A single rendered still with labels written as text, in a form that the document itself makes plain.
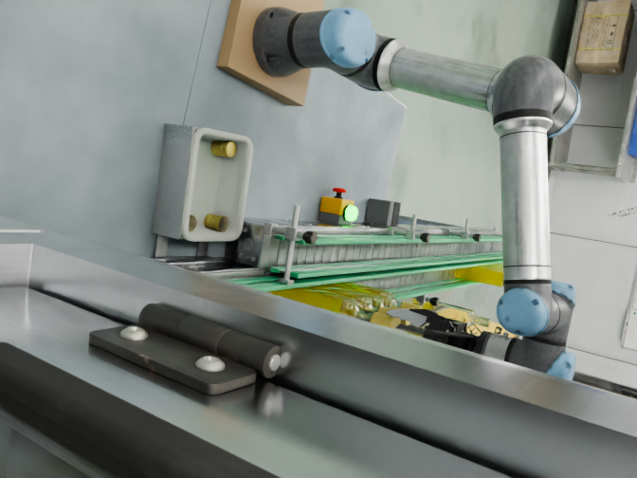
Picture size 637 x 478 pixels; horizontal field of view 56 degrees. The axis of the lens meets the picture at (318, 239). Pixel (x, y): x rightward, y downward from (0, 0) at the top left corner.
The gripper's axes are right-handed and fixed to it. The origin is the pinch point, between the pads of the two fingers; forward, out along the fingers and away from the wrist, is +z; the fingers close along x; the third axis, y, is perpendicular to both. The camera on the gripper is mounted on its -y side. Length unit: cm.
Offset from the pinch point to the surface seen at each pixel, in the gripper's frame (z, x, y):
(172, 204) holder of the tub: 37.1, 15.8, -29.1
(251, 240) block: 31.2, 11.0, -10.1
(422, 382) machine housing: -45, 15, -97
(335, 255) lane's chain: 28.9, 9.8, 22.5
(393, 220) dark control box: 33, 22, 62
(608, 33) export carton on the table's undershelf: 65, 245, 509
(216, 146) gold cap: 38, 29, -19
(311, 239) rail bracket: 16.0, 14.0, -10.0
